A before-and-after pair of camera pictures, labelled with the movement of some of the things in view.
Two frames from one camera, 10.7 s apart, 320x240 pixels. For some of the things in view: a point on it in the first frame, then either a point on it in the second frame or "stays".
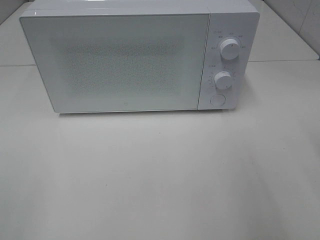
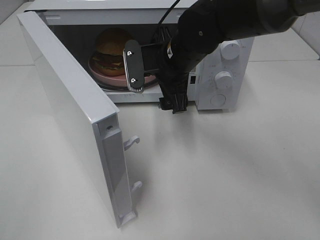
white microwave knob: (229, 49) stays
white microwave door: (112, 62) → (91, 120)
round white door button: (217, 100) stays
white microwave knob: (223, 80) stays
